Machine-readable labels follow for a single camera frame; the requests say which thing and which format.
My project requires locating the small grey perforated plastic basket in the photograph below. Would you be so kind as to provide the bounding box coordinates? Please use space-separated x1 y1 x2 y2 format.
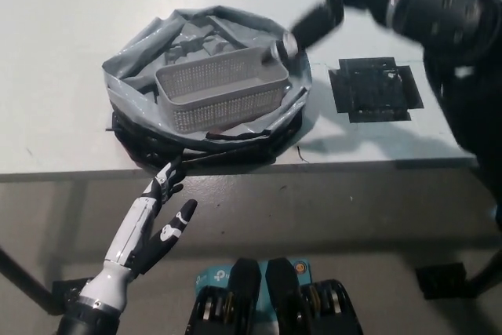
155 46 291 134

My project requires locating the black table leg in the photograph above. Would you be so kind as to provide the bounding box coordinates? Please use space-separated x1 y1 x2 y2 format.
0 246 54 315
468 248 502 299

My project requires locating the teal TP-Link box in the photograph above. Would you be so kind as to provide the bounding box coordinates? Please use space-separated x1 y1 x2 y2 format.
195 258 313 319

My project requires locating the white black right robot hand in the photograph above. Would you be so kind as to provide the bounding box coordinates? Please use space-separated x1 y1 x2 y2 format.
235 0 397 65

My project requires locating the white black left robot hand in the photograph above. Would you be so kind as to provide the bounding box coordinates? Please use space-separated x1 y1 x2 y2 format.
102 156 198 277

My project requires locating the grey black plastic bag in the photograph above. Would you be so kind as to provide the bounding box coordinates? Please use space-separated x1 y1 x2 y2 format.
101 5 314 173

